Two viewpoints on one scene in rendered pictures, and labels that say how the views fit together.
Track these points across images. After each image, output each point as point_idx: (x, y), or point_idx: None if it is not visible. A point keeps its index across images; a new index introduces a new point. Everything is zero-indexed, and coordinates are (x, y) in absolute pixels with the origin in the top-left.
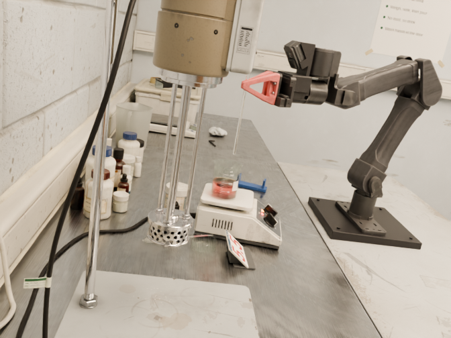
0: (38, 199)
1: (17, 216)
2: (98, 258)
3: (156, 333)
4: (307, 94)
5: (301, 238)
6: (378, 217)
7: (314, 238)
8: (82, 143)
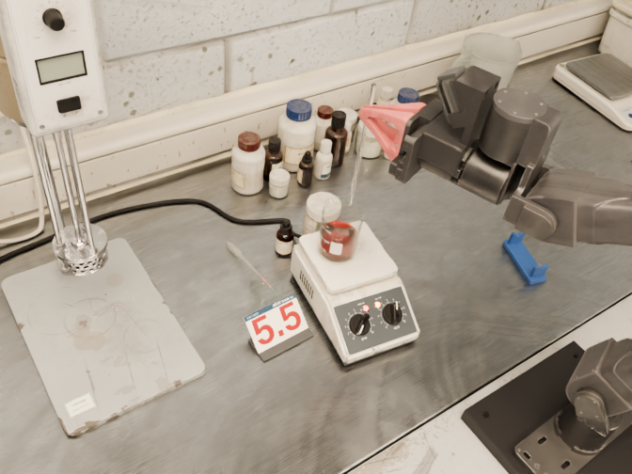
0: (153, 143)
1: (91, 155)
2: (160, 233)
3: (57, 334)
4: (454, 175)
5: (415, 380)
6: (631, 466)
7: (435, 396)
8: (322, 86)
